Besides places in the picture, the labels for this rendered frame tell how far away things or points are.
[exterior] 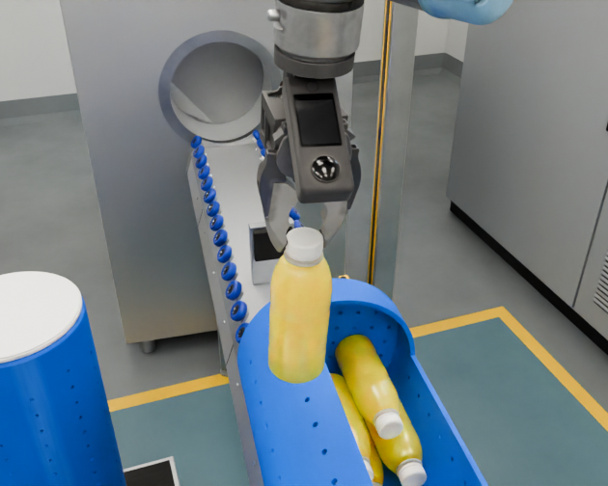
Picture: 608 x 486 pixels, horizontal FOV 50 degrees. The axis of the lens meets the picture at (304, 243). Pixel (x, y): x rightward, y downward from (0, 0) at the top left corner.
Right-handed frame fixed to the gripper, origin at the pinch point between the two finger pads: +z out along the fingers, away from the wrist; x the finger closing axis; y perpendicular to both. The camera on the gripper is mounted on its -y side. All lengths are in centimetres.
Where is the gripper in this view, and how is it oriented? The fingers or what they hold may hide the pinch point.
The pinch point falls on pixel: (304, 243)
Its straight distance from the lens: 67.7
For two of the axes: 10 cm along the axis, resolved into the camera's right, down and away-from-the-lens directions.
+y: -2.5, -6.1, 7.6
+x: -9.7, 0.9, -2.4
